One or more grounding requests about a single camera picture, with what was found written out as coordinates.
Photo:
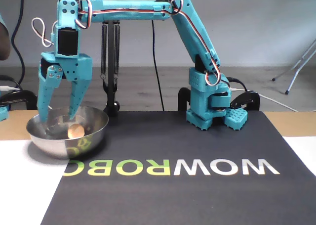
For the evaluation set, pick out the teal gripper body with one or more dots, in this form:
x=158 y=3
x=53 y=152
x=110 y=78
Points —
x=75 y=67

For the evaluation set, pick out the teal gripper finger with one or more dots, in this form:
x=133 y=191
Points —
x=79 y=94
x=48 y=91

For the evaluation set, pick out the brown egg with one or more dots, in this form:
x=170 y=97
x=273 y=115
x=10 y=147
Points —
x=76 y=131

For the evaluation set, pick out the person forearm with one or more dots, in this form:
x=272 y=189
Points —
x=3 y=44

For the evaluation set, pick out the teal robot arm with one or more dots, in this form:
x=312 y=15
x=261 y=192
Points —
x=192 y=24

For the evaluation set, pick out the teal robot base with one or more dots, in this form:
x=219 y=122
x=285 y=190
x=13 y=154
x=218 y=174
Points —
x=237 y=118

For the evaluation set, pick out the metal bowl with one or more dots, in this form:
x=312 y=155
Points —
x=49 y=143

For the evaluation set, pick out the large black C clamp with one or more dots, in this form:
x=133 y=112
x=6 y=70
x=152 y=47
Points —
x=29 y=96

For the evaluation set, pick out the small teal block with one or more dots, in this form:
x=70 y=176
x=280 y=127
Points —
x=3 y=113

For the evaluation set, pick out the black table clamp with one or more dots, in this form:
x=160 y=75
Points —
x=182 y=96

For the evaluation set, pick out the black WOWROBO mat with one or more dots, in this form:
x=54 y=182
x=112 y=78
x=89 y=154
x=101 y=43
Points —
x=148 y=197

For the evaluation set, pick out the white folding metal stand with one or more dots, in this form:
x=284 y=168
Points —
x=293 y=81

